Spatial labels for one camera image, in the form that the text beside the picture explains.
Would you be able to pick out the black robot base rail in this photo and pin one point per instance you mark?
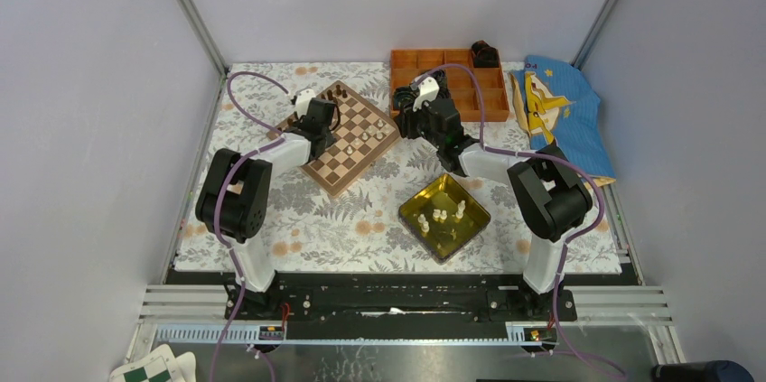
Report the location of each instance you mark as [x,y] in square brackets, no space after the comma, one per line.
[449,307]

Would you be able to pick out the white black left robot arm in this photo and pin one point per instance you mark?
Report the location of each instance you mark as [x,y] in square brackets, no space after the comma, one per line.
[233,199]

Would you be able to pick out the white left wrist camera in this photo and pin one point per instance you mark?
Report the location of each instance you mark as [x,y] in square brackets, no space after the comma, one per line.
[302,100]

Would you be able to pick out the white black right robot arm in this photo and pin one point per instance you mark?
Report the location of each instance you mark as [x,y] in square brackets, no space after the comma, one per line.
[550,192]

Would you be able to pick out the black rolled strap corner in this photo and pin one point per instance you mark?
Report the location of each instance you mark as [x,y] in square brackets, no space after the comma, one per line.
[484,56]

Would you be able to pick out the gold metal tin tray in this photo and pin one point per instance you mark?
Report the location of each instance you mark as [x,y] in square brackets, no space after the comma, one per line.
[444,239]

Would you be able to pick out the blue pikachu cloth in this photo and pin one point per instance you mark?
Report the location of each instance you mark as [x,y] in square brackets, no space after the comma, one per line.
[555,104]

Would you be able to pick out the orange compartment tray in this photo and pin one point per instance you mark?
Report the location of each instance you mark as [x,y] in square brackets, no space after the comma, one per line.
[467,89]

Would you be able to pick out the wooden chess board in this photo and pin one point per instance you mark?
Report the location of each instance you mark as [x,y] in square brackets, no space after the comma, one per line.
[341,164]

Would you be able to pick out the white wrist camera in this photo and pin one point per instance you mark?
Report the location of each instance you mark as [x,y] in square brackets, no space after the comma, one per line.
[302,100]
[427,90]

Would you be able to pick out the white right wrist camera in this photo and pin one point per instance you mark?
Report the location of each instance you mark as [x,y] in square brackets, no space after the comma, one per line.
[427,90]

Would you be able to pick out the dark blue cylinder object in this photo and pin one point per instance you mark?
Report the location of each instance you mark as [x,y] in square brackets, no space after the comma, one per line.
[706,371]

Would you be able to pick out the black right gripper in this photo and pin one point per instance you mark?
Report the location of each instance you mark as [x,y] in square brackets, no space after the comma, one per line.
[406,120]

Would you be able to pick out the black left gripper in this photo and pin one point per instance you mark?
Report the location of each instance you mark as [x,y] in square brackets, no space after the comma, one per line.
[328,138]

